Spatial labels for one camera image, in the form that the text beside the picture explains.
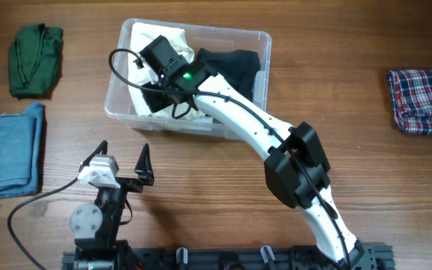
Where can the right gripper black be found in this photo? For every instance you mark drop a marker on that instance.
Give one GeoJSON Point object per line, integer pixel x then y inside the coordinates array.
{"type": "Point", "coordinates": [155, 103]}

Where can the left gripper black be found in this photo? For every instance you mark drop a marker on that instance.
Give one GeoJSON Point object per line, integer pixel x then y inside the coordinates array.
{"type": "Point", "coordinates": [143, 169]}

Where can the cream white cloth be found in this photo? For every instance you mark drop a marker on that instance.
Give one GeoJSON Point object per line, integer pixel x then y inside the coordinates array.
{"type": "Point", "coordinates": [142, 35]}

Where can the black cloth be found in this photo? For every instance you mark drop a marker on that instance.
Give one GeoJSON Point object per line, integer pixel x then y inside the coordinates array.
{"type": "Point", "coordinates": [238, 67]}

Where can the clear plastic storage container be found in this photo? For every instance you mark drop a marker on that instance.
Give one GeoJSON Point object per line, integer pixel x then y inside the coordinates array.
{"type": "Point", "coordinates": [119, 104]}

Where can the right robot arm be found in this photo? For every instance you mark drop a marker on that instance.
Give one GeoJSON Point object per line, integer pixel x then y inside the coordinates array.
{"type": "Point", "coordinates": [296, 166]}

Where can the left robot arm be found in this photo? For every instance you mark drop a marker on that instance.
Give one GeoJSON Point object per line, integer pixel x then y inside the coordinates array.
{"type": "Point", "coordinates": [96, 225]}

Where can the folded blue denim jeans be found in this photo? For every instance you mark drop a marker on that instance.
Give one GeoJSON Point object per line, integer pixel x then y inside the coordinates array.
{"type": "Point", "coordinates": [20, 137]}

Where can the folded green cloth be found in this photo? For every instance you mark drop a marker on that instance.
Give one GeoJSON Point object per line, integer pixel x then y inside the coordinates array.
{"type": "Point", "coordinates": [35, 61]}

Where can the folded red plaid cloth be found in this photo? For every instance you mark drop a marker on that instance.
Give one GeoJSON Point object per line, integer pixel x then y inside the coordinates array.
{"type": "Point", "coordinates": [411, 99]}

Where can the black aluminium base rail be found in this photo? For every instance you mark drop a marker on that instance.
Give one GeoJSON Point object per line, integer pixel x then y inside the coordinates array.
{"type": "Point", "coordinates": [374, 257]}

